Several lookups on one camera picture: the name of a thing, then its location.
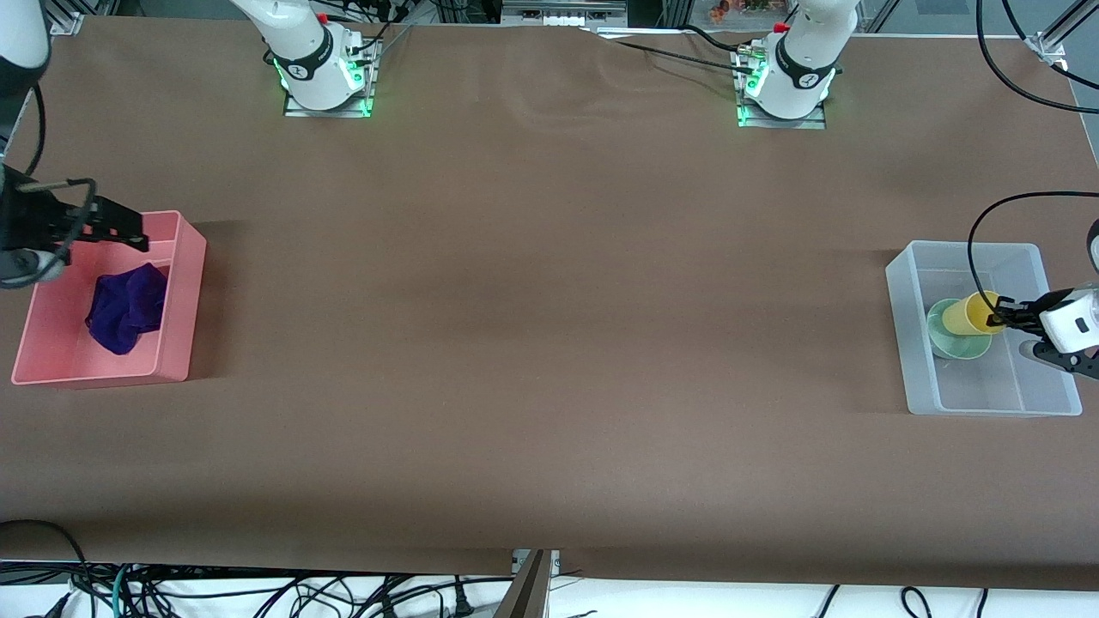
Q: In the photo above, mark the purple cloth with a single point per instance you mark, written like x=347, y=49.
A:
x=129, y=309

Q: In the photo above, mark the white power strip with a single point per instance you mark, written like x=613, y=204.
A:
x=562, y=17

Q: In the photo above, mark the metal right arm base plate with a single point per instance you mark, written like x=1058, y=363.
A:
x=330, y=112

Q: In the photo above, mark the clear plastic bin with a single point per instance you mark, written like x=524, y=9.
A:
x=987, y=386

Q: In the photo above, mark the pink plastic bin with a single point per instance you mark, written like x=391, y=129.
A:
x=172, y=300

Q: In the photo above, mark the aluminium frame profile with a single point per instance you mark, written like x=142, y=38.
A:
x=67, y=24
x=1060, y=39

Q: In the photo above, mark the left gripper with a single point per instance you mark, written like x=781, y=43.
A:
x=1023, y=315

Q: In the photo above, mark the yellow cup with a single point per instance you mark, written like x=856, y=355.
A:
x=966, y=316

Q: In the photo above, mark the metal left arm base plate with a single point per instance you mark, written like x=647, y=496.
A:
x=794, y=124

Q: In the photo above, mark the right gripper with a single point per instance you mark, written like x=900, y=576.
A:
x=26, y=220

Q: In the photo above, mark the green bowl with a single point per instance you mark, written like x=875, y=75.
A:
x=957, y=343

